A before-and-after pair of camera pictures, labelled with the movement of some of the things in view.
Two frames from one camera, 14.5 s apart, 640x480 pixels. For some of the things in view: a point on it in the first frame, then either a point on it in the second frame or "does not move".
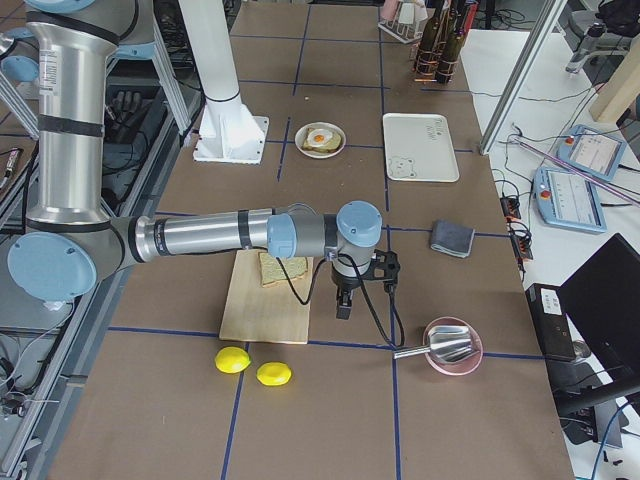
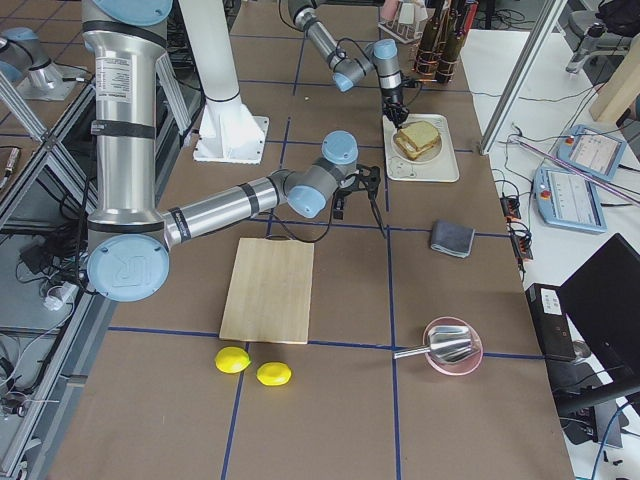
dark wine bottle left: (429, 42) does not move
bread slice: (271, 271) -> (420, 133)
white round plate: (300, 138) -> (423, 157)
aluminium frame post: (548, 20) does not move
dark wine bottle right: (452, 44) does not move
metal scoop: (450, 342) does not move
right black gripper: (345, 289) -> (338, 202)
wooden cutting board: (275, 313) does not move
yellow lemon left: (232, 359) does not move
